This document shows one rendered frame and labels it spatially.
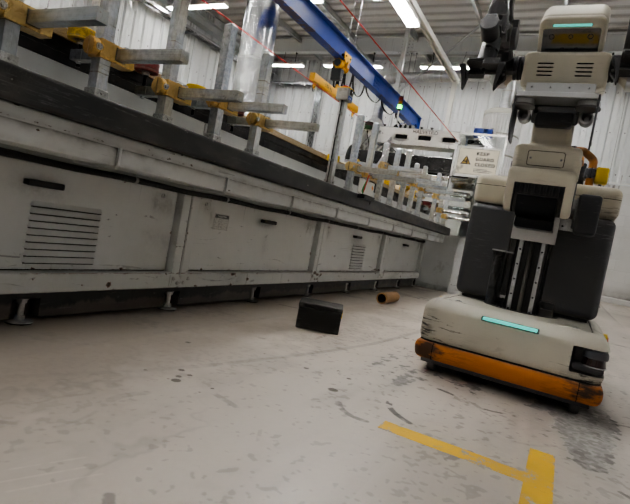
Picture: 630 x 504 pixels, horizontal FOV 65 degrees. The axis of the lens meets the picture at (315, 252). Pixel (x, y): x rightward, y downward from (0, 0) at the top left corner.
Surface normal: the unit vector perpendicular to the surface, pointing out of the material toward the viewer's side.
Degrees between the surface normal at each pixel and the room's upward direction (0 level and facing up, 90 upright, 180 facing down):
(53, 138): 90
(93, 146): 90
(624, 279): 90
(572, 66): 98
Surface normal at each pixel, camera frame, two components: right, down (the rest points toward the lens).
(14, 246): 0.87, 0.19
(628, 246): -0.45, -0.04
